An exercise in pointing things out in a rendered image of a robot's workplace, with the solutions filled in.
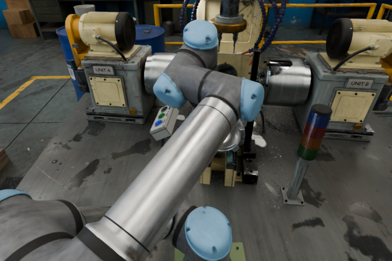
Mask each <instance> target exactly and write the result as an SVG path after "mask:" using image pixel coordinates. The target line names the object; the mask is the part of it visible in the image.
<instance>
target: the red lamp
mask: <svg viewBox="0 0 392 261"><path fill-rule="evenodd" d="M326 128H327V127H325V128H317V127H314V126H312V125H310V124H309V123H308V121H307V122H306V126H305V128H304V133H305V135H306V136H308V137H310V138H312V139H321V138H323V136H324V133H325V131H326Z"/></svg>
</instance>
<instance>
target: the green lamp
mask: <svg viewBox="0 0 392 261"><path fill-rule="evenodd" d="M318 150H319V148H318V149H317V150H310V149H307V148H305V147H303V146H302V145H301V143H300V145H299V148H298V154H299V155H300V156H301V157H303V158H305V159H309V160H311V159H314V158H315V157H316V155H317V152H318Z"/></svg>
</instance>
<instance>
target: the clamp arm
mask: <svg viewBox="0 0 392 261"><path fill-rule="evenodd" d="M260 53H261V51H260V50H254V51H253V60H252V64H251V73H250V80H251V81H254V82H256V80H257V73H258V65H259V61H260Z"/></svg>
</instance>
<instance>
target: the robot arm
mask: <svg viewBox="0 0 392 261"><path fill-rule="evenodd" d="M183 41H184V43H183V45H182V46H181V48H180V49H179V50H178V52H177V54H176V55H175V56H174V58H173V59H172V60H171V62H170V63H169V64H168V66H167V67H166V69H165V70H164V71H163V72H162V73H161V74H160V76H159V78H158V79H157V81H156V83H155V85H154V87H153V91H154V94H155V95H156V96H157V98H158V99H159V100H160V101H161V102H163V103H164V104H166V105H168V106H169V107H172V108H181V107H182V106H183V105H184V104H185V103H186V101H189V102H190V104H191V105H192V106H193V107H194V110H193V111H192V113H191V114H190V115H189V116H188V117H187V118H186V120H185V121H184V122H183V123H182V124H181V125H180V127H179V128H178V129H177V130H176V131H175V132H174V133H173V135H172V136H171V137H170V139H169V140H168V141H167V142H166V143H165V144H164V145H163V147H162V148H161V149H160V150H159V151H158V152H157V154H156V155H155V156H154V158H153V159H151V161H150V162H149V163H148V165H147V166H146V167H145V168H144V169H143V170H142V171H141V173H140V174H139V175H138V176H137V177H136V178H135V180H134V181H133V182H132V184H131V185H130V186H129V187H128V188H127V189H126V190H125V192H124V193H123V194H122V195H121V196H120V197H119V199H118V200H117V201H116V202H115V203H114V204H105V205H99V206H88V207H77V206H76V205H75V204H74V203H72V202H70V201H68V200H46V201H36V200H33V199H32V197H31V196H30V195H29V194H28V193H25V192H22V191H19V190H16V189H5V190H1V191H0V261H146V257H147V256H148V254H149V252H150V251H151V250H152V248H153V247H154V245H155V243H156V242H157V241H160V240H163V239H164V240H165V241H167V242H168V243H170V244H171V245H173V246H174V247H175V248H177V249H178V250H179V251H181V252H182V253H184V254H185V255H184V257H183V261H232V260H231V258H230V256H229V255H230V249H231V247H232V229H231V226H230V223H229V221H228V219H227V218H226V216H225V215H224V214H223V213H222V212H221V211H219V210H218V209H216V208H213V207H209V206H206V207H197V206H194V205H193V204H191V203H190V202H188V201H186V200H185V199H186V197H187V196H188V194H189V193H190V192H191V190H192V188H193V187H194V185H195V184H196V183H197V181H198V180H199V178H200V176H201V175H202V174H203V172H204V171H205V169H206V168H207V166H208V165H209V163H210V162H211V160H212V159H213V157H214V156H215V154H216V153H217V151H218V150H219V148H220V147H221V145H222V144H223V142H224V141H225V139H226V138H227V136H228V135H229V133H230V132H231V131H232V129H233V128H234V126H235V124H236V123H237V122H238V120H239V119H241V121H248V122H251V121H253V120H254V119H256V117H257V115H258V114H259V112H260V109H261V107H262V104H263V101H264V88H263V86H262V85H261V84H260V83H257V82H254V81H251V80H248V79H246V78H245V77H243V78H241V77H237V76H233V75H228V74H226V73H222V72H218V42H219V40H218V32H217V29H216V27H215V25H214V24H213V23H211V22H209V21H208V20H202V19H199V20H194V21H192V22H189V24H187V25H186V27H185V28H184V31H183Z"/></svg>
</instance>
